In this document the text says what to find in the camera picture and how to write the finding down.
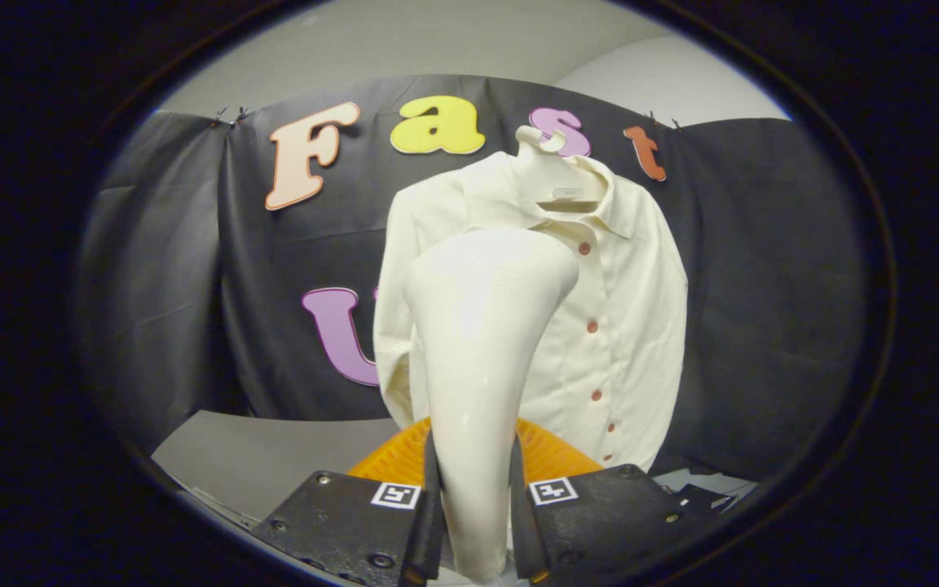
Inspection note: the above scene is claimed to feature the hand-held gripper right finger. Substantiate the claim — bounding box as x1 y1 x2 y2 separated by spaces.
509 417 719 584

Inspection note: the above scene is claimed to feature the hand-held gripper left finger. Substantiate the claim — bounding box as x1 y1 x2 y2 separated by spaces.
251 417 447 587

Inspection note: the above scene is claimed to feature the cream garment steamer head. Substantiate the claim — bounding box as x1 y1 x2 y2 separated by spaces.
403 228 580 581

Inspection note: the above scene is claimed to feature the cream button-up shirt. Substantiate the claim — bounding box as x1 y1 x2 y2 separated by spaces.
373 151 689 474

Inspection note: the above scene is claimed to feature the cream clothes hanger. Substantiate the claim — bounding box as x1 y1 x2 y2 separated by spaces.
514 125 609 214

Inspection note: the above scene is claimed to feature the grey drawer cabinet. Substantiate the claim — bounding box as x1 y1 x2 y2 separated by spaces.
150 410 401 523

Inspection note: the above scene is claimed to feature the black backdrop cloth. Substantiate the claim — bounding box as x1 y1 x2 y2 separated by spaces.
82 75 866 482

